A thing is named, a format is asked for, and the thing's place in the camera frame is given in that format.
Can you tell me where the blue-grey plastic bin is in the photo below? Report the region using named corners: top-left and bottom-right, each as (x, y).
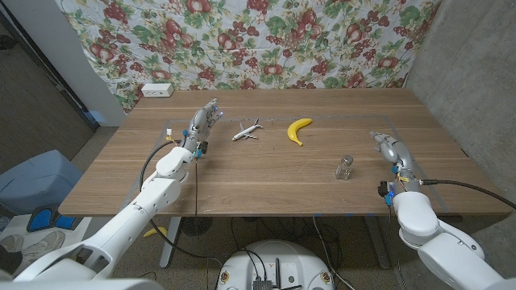
top-left (0, 149), bottom-right (84, 217)

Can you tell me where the white toy airplane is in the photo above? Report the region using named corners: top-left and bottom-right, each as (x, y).
top-left (231, 118), bottom-right (264, 142)

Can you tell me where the grey table leg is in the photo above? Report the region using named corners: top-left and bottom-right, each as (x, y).
top-left (364, 215), bottom-right (392, 270)

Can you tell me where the white sneaker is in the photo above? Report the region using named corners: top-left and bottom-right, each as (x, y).
top-left (20, 230), bottom-right (66, 261)

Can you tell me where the round black floor fan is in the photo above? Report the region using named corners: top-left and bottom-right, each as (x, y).
top-left (180, 216), bottom-right (214, 238)

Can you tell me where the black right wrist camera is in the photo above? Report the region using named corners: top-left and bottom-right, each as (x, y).
top-left (377, 180), bottom-right (395, 207)

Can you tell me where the blue and black foot pedal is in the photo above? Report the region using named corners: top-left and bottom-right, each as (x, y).
top-left (26, 204), bottom-right (84, 234)

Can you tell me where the yellow toy banana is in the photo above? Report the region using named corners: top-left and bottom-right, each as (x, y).
top-left (287, 118), bottom-right (314, 147)

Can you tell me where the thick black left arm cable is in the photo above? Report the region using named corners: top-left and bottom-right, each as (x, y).
top-left (139, 139), bottom-right (223, 269)

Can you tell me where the clear glass salt shaker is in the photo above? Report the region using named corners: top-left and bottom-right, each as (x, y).
top-left (335, 154), bottom-right (355, 181)

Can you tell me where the floral fruit print backdrop cloth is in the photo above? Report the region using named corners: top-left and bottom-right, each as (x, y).
top-left (56, 0), bottom-right (443, 114)

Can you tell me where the white robot torso base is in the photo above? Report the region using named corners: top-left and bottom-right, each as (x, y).
top-left (216, 239), bottom-right (335, 290)

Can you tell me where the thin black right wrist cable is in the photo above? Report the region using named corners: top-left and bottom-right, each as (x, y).
top-left (386, 205), bottom-right (408, 290)

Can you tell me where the white table leg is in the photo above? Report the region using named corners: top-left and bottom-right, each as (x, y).
top-left (159, 216), bottom-right (182, 269)

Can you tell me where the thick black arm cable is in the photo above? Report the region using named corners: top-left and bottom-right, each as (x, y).
top-left (418, 179), bottom-right (516, 210)
top-left (139, 139), bottom-right (223, 269)

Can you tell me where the yellow object on floor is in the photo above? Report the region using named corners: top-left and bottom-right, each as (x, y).
top-left (143, 226), bottom-right (169, 238)

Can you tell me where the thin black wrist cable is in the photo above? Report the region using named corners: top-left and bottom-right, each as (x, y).
top-left (193, 155), bottom-right (201, 238)
top-left (386, 205), bottom-right (408, 290)

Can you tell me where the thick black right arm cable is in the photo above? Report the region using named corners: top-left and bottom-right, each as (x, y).
top-left (418, 179), bottom-right (516, 210)

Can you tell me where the thin black left wrist cable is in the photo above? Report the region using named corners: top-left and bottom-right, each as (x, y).
top-left (193, 155), bottom-right (201, 238)

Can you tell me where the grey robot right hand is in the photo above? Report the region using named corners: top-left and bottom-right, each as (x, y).
top-left (368, 130), bottom-right (421, 194)

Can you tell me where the grey floor cable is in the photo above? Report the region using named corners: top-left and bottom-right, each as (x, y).
top-left (312, 215), bottom-right (358, 290)

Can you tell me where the white power outlet strip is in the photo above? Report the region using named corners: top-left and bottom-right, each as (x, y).
top-left (140, 82), bottom-right (175, 98)

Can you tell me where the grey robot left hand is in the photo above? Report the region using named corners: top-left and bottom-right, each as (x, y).
top-left (183, 97), bottom-right (224, 153)

